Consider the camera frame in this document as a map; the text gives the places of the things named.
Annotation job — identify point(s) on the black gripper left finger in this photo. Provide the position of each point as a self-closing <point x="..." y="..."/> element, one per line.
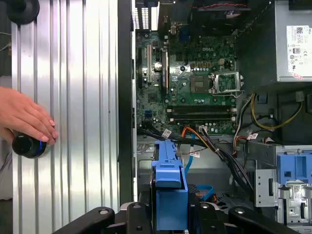
<point x="136" y="219"/>

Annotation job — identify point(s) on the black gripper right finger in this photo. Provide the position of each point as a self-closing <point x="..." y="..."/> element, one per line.
<point x="204" y="219"/>

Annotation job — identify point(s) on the hard disk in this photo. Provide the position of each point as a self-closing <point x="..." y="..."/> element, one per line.
<point x="170" y="209"/>

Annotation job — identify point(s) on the grey metal disk bay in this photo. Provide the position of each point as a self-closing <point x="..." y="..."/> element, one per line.
<point x="143" y="170"/>

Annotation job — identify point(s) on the black RAM slot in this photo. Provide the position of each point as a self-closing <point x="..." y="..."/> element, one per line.
<point x="200" y="119"/>
<point x="200" y="111"/>
<point x="200" y="107"/>
<point x="200" y="115"/>

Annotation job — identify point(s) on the black expansion slot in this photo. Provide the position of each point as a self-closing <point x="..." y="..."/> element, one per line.
<point x="141" y="68"/>

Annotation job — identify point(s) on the white expansion slot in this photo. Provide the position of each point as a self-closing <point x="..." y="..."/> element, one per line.
<point x="149" y="63"/>

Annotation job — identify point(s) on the person's hand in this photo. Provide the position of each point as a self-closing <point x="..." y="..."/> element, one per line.
<point x="22" y="114"/>

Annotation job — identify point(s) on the grey metal drive cage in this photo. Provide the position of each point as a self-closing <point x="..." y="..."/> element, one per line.
<point x="262" y="185"/>

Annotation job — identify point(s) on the blue plastic drive latch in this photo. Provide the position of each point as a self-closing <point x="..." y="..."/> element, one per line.
<point x="285" y="168"/>

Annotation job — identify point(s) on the blue SATA port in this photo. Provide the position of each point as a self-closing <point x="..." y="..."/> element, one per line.
<point x="148" y="115"/>

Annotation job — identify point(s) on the black open PC case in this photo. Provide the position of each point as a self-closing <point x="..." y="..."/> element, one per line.
<point x="125" y="97"/>

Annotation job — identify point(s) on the metal socket cover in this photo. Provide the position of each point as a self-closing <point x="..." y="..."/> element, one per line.
<point x="226" y="89"/>

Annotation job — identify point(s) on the small blue plastic clip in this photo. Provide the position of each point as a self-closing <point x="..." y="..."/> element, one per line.
<point x="262" y="98"/>

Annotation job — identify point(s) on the black graphics card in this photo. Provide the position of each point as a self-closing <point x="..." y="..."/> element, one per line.
<point x="165" y="73"/>

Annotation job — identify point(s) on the silver coin cell battery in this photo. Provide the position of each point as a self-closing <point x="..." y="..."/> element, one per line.
<point x="157" y="66"/>

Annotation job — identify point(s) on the green motherboard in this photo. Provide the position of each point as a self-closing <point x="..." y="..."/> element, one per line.
<point x="195" y="53"/>

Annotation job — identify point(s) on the grey power supply unit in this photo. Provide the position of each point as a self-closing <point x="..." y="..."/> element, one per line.
<point x="282" y="48"/>

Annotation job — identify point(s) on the black case fan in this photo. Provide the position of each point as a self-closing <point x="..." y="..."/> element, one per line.
<point x="219" y="17"/>

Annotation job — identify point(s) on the black round rubber foot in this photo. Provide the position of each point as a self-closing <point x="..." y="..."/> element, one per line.
<point x="23" y="11"/>

